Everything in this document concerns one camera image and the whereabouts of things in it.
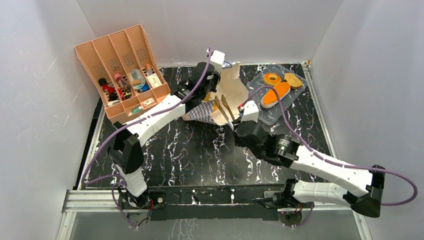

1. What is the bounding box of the aluminium frame rail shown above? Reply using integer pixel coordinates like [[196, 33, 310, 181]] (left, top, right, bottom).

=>
[[56, 188, 374, 240]]

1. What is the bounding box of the black red toy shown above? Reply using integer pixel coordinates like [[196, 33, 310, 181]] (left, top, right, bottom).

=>
[[98, 78, 119, 101]]

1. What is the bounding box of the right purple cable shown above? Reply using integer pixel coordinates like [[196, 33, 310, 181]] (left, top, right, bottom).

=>
[[239, 86, 419, 229]]

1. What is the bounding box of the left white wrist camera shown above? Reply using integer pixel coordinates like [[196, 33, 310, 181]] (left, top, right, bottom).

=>
[[206, 47, 225, 74]]

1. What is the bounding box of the pink capped bottle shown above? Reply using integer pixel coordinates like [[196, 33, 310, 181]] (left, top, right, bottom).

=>
[[113, 73, 132, 99]]

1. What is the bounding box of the purple cable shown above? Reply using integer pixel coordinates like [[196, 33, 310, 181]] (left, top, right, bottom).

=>
[[81, 47, 215, 229], [239, 86, 419, 229]]

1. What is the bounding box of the white label card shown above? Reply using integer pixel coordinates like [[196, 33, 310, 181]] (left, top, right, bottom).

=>
[[147, 73, 163, 89]]

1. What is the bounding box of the fake donut bread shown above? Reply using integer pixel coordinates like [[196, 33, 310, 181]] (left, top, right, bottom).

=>
[[262, 72, 282, 87]]

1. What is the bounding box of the checkered paper bag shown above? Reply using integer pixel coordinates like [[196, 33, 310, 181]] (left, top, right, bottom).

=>
[[182, 61, 249, 126]]

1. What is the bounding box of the round speckled bread slice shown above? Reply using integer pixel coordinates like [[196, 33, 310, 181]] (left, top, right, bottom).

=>
[[284, 73, 304, 89]]

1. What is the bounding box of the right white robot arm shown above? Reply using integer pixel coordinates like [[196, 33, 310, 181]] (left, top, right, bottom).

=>
[[233, 121, 385, 218]]

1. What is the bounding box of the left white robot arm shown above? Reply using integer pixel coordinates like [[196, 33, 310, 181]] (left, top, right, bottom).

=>
[[107, 62, 221, 209]]

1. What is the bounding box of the light blue tape dispenser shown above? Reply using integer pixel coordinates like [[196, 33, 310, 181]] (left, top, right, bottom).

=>
[[129, 68, 146, 90]]

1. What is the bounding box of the orange fake bread loaf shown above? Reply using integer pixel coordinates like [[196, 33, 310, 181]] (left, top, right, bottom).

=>
[[260, 82, 291, 109]]

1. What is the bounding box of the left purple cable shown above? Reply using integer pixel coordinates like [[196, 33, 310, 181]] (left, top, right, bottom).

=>
[[81, 47, 215, 229]]

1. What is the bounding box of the peach desk organizer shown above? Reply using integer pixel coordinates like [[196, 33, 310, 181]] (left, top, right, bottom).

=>
[[74, 24, 170, 124]]

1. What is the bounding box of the green white tube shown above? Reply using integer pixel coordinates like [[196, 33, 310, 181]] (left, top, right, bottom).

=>
[[128, 106, 143, 116]]

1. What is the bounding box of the small white box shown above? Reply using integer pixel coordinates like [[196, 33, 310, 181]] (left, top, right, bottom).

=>
[[142, 97, 155, 107]]

